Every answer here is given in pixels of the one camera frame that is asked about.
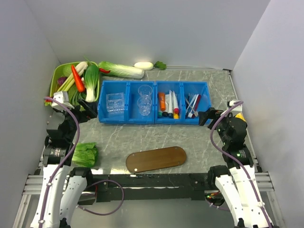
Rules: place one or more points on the red toothbrush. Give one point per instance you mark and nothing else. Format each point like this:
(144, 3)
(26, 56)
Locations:
(196, 105)

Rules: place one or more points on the white radish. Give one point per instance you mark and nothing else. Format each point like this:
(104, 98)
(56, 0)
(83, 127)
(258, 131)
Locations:
(149, 66)

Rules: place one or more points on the green bean bunch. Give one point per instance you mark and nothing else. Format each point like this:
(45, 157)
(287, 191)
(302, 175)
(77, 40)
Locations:
(74, 95)

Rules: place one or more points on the aluminium rail frame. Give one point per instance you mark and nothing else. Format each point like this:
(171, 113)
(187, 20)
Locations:
(30, 197)

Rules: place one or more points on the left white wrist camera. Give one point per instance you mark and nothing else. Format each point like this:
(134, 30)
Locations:
(61, 97)

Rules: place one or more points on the napa cabbage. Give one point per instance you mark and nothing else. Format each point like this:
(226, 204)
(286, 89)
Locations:
(119, 70)

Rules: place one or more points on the bok choy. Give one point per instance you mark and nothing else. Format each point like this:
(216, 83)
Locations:
(91, 80)

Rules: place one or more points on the purple onion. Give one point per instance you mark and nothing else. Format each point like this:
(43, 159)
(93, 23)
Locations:
(61, 80)

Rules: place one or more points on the red chili pepper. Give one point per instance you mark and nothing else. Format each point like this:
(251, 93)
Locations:
(104, 71)

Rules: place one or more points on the white toothpaste tube blue cap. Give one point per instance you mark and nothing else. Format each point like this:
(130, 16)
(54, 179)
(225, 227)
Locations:
(175, 106)

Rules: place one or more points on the orange carrot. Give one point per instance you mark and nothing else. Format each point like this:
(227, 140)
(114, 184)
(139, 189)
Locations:
(78, 81)

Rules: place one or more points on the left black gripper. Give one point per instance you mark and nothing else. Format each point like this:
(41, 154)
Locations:
(84, 116)

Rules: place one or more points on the orange toothpaste tube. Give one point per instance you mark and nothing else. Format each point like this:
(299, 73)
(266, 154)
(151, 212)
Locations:
(161, 97)

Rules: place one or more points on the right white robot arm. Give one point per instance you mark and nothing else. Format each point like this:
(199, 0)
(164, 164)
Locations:
(236, 181)

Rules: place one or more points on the white red toothpaste tube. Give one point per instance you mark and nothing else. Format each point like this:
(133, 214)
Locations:
(169, 108)

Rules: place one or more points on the brown wooden oval tray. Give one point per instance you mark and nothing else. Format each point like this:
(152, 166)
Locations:
(155, 159)

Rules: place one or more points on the clear plastic cup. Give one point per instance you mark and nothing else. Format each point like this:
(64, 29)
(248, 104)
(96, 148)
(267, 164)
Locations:
(144, 104)
(145, 91)

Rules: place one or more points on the blue storage bin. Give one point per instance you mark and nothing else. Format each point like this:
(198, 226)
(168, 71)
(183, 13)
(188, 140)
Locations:
(182, 89)
(130, 113)

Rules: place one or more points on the clear square organizer tray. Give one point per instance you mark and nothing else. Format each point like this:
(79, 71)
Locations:
(115, 102)

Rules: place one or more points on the left blue storage bin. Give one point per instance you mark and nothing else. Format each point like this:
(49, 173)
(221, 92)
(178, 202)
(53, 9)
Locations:
(130, 113)

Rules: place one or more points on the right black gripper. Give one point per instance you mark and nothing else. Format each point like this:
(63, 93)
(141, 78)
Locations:
(211, 113)

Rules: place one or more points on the green lettuce head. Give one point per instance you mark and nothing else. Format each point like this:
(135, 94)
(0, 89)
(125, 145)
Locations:
(85, 155)

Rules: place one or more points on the black base frame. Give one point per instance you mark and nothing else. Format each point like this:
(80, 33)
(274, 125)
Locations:
(194, 186)

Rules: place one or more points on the green plastic basket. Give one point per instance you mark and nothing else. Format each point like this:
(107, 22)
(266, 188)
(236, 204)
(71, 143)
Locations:
(65, 70)

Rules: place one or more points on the yellow cap small tube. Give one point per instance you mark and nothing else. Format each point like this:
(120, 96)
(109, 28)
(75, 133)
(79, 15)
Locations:
(176, 116)

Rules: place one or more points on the yellow baby cabbage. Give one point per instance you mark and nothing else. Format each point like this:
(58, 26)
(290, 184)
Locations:
(240, 116)

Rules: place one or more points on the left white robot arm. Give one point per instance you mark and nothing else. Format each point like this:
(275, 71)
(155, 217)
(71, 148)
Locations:
(62, 185)

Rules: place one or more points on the white blue toothbrush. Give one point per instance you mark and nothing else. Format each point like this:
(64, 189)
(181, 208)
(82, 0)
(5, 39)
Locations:
(191, 112)

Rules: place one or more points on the right blue storage bin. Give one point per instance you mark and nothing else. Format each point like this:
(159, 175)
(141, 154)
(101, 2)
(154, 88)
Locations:
(182, 89)

